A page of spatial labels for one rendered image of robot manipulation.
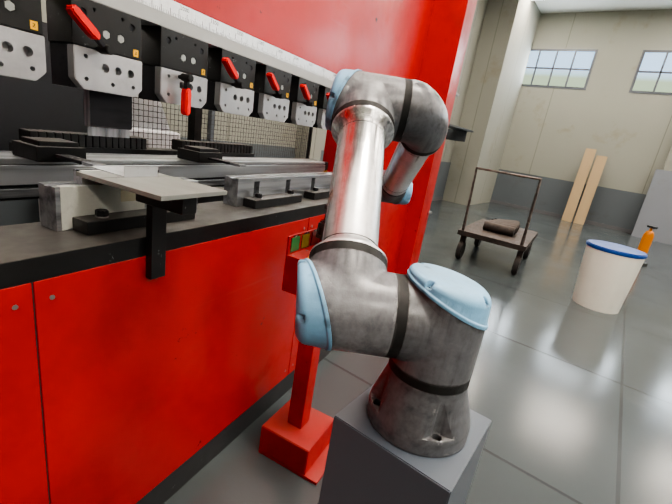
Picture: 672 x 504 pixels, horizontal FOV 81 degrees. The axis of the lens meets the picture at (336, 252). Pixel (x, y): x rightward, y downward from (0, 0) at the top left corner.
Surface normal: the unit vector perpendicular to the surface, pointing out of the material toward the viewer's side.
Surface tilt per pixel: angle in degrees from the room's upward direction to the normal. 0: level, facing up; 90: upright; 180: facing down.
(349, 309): 67
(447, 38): 90
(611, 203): 90
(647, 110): 90
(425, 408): 72
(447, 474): 0
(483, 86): 90
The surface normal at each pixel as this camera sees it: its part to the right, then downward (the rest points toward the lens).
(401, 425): -0.49, -0.14
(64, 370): 0.88, 0.26
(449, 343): -0.01, 0.29
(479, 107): -0.59, 0.15
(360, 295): 0.09, -0.41
